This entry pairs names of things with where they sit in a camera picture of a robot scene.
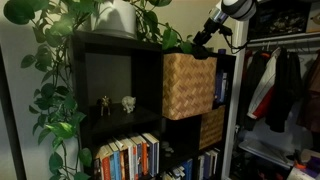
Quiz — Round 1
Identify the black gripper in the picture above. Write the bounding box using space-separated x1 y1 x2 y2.
190 17 221 60

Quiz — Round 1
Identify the woven bamboo basket drawer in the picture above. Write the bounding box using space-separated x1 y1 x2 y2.
198 105 227 150
162 52 218 121

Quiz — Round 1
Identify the blue Circuits textbook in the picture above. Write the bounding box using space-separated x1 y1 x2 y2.
215 69 224 104

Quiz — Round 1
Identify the dark grey garment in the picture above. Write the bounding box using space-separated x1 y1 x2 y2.
238 49 264 132

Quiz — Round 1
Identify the white and red jacket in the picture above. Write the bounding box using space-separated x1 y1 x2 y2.
246 46 283 121

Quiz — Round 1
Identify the closet shelf with rod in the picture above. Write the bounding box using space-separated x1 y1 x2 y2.
245 31 320 50

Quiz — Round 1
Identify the white elephant figurine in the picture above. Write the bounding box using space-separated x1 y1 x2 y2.
121 95 137 114

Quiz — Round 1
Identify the black jacket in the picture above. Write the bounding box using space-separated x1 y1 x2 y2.
264 48 304 134

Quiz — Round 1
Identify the dark printed box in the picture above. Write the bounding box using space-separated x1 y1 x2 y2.
248 0 309 36

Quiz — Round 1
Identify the white plant pot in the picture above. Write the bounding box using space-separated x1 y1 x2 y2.
91 0 138 39

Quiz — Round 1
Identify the gold elephant figurine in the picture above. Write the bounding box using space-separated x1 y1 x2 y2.
96 95 112 117

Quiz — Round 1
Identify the purple blue spine book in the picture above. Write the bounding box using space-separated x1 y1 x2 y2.
203 152 211 180

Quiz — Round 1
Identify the blue and white book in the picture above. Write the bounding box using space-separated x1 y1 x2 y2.
142 132 160 178

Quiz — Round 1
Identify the white flat board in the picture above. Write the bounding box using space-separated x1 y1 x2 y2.
238 138 294 169

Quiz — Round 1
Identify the beige box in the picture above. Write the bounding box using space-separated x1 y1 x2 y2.
305 2 320 34

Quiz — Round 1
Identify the brown garment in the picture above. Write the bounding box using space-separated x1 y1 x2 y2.
296 49 320 134

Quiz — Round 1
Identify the dark blue spine book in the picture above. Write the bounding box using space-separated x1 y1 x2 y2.
131 133 144 178

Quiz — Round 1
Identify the dark cube bookshelf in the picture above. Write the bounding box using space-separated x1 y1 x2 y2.
70 30 237 180

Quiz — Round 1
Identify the thin orange spine book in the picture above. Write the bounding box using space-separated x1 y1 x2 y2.
128 134 139 180

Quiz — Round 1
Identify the brown spine book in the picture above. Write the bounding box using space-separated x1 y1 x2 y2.
114 138 127 180

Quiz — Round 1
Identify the light blue spine book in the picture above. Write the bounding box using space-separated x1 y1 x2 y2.
107 140 122 180

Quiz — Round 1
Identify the red orange spine book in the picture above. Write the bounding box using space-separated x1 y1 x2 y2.
95 144 113 180

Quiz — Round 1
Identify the black spine book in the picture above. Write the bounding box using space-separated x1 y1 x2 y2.
93 157 103 180

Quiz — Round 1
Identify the white plastic object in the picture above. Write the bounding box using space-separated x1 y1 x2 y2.
286 166 316 180

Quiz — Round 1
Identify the purple object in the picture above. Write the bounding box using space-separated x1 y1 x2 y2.
304 156 320 174

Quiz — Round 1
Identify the green pothos plant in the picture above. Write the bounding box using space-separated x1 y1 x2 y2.
3 0 201 180

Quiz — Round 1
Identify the dark door edge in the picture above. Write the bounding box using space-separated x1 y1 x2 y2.
0 43 28 180

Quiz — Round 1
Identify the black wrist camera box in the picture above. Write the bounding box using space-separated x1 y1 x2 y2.
218 24 234 38

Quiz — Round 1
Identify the white door frame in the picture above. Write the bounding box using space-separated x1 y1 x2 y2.
221 19 250 180

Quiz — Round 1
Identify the orange handled tool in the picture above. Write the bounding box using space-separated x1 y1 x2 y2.
292 149 307 171

